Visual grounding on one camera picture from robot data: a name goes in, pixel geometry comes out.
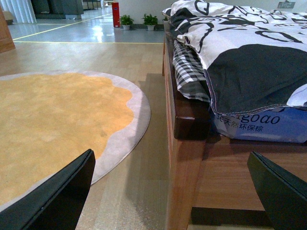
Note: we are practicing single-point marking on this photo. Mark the blue white wrapped mattress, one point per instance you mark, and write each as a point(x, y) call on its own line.
point(285, 124)

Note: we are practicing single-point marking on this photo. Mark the wooden cabinet at left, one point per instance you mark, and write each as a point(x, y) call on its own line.
point(6, 42)

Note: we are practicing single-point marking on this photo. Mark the black white checkered sheet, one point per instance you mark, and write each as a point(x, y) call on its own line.
point(189, 74)

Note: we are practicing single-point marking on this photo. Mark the potted green plant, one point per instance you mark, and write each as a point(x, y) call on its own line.
point(150, 21)
point(126, 21)

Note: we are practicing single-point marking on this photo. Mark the right potted green plant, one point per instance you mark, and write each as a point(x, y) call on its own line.
point(150, 21)

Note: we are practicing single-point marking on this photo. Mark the wooden bed frame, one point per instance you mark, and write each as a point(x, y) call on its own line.
point(209, 171)

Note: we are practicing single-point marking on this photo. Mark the red fire extinguisher cabinet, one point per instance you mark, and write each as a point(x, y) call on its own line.
point(115, 13)

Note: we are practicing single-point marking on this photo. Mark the round yellow grey rug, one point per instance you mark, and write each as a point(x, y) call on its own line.
point(48, 119)

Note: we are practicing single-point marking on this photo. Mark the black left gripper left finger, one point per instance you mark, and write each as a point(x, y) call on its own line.
point(57, 203)

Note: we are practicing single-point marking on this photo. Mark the left potted green plant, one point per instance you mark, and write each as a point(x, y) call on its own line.
point(126, 21)

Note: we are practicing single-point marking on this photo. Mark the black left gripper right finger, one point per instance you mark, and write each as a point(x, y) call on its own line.
point(282, 194)

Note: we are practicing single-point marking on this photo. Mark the grey wall socket panel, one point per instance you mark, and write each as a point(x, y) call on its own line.
point(286, 4)

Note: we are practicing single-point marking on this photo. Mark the black white patterned duvet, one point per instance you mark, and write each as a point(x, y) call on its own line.
point(253, 59)

